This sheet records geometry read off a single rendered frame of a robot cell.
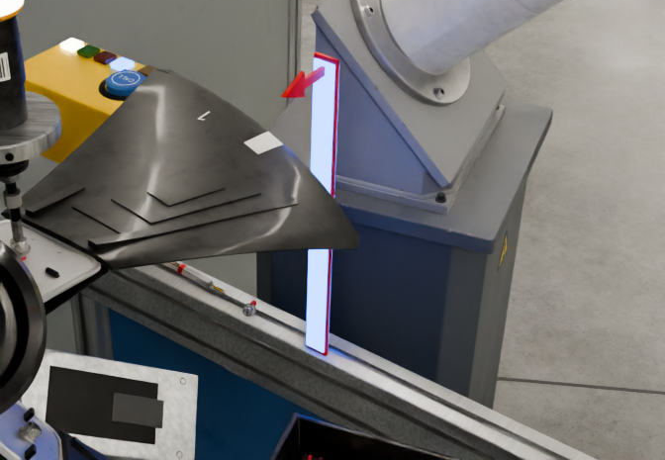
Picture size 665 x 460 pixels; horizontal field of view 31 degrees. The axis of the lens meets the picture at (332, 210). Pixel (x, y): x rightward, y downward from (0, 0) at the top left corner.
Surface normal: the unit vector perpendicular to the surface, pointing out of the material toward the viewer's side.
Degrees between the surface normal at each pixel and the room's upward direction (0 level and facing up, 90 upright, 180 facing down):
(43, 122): 0
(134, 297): 90
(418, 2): 70
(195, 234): 17
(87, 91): 0
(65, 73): 0
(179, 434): 50
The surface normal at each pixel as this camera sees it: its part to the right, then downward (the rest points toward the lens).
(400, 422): -0.57, 0.45
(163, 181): 0.24, -0.80
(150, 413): 0.65, -0.26
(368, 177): -0.37, 0.52
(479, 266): 0.41, 0.53
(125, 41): 0.83, 0.34
